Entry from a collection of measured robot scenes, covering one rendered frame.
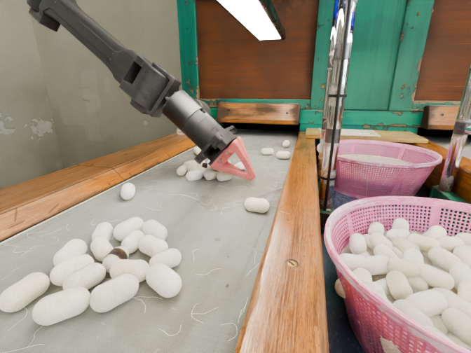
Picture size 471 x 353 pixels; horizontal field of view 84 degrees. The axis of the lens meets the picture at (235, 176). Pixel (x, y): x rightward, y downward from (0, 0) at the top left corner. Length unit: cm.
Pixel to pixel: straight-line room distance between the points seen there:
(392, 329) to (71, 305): 24
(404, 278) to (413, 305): 3
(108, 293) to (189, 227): 14
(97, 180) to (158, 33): 170
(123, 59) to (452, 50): 92
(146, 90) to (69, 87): 220
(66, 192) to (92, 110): 209
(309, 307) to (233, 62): 93
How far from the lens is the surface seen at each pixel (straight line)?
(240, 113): 98
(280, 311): 21
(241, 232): 34
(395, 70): 103
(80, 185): 50
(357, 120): 101
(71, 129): 276
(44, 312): 25
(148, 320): 24
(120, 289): 25
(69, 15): 71
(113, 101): 238
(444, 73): 108
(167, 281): 24
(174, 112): 48
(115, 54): 57
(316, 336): 20
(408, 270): 32
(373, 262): 31
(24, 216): 44
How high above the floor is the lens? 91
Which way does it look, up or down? 18 degrees down
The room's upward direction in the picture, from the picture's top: straight up
